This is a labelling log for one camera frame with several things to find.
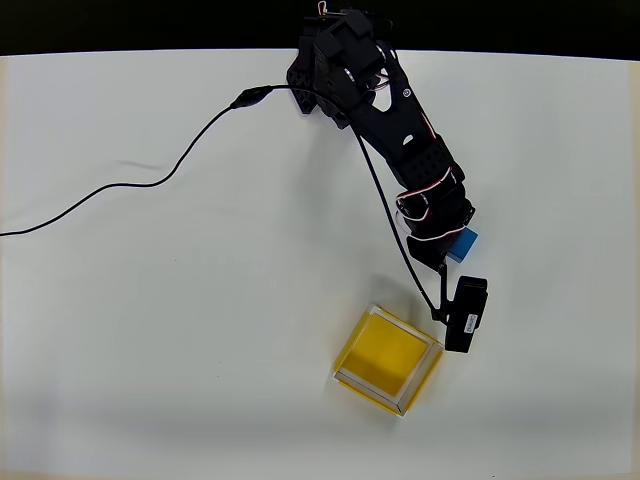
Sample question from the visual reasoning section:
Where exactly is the blue cube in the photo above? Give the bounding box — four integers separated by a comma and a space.
446, 226, 481, 264

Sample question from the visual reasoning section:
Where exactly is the yellow square tray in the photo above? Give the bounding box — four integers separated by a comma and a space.
332, 303, 447, 419

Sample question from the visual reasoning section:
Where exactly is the black webcam on bracket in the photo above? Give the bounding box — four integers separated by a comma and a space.
430, 258, 490, 355

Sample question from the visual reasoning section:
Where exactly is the black webcam cable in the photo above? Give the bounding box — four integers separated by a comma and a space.
0, 84, 442, 321

